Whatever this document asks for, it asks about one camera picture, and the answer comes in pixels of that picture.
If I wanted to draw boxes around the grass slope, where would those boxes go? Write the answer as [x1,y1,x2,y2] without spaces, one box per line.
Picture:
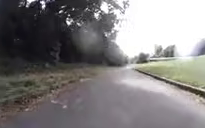
[135,53,205,93]

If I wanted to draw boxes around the grey asphalt road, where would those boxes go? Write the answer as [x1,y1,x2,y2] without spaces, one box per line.
[0,64,205,128]

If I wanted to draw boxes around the wood of dark trees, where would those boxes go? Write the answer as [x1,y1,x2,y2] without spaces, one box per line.
[0,0,130,68]

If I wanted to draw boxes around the white railing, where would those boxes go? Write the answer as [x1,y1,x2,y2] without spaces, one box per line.
[149,56,179,63]

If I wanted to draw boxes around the dark trees on slope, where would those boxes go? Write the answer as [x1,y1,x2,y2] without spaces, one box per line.
[190,35,205,57]

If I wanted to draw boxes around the group of distant trees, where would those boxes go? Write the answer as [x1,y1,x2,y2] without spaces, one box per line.
[153,43,178,58]

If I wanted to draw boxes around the concrete kerb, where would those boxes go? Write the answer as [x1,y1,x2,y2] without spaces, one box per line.
[134,67,205,101]

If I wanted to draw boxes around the bush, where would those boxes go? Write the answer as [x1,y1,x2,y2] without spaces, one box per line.
[135,52,151,64]

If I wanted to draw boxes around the leafy grass verge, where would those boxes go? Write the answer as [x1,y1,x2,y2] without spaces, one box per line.
[0,63,105,115]

